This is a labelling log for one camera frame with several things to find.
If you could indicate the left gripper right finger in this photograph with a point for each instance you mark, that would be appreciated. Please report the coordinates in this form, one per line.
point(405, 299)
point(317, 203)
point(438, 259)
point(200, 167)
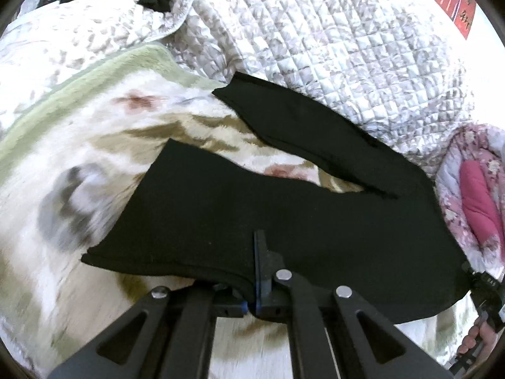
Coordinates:
point(272, 278)

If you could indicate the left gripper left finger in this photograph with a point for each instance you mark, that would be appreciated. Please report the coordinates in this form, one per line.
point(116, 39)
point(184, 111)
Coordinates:
point(225, 300)

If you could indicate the black pants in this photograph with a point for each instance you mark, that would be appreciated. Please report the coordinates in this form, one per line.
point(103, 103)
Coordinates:
point(195, 214)

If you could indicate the person's right hand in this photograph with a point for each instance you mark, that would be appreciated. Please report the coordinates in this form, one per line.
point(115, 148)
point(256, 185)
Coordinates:
point(483, 330)

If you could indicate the pink floral quilt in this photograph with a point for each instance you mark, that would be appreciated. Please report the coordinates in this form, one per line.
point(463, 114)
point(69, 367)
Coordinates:
point(470, 189)

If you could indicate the floral fleece blanket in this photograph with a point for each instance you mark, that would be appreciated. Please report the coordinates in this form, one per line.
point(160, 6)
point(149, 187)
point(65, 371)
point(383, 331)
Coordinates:
point(68, 168)

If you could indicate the white quilted comforter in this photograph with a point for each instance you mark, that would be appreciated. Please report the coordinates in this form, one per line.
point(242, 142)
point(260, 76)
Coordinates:
point(395, 67)

